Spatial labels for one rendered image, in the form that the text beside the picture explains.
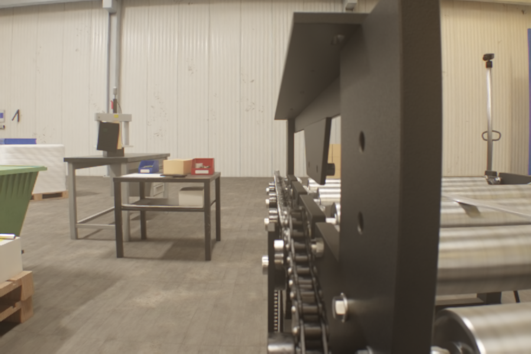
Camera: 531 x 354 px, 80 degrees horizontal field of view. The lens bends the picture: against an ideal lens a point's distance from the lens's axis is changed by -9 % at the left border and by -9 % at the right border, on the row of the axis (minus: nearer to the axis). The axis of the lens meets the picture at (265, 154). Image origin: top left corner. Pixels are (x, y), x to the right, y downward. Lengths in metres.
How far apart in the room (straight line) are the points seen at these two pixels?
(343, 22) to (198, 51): 11.20
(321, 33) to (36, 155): 7.13
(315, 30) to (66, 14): 13.31
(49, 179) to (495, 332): 7.31
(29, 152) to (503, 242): 7.15
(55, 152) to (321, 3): 8.72
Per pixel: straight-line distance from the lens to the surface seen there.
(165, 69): 11.60
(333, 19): 0.30
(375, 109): 0.25
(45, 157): 7.38
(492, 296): 1.88
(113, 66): 12.05
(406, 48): 0.21
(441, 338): 0.40
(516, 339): 0.35
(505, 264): 0.67
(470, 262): 0.63
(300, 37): 0.33
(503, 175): 1.73
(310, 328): 0.26
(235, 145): 10.91
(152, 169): 3.68
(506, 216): 1.02
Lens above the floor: 1.06
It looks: 2 degrees down
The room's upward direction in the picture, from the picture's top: straight up
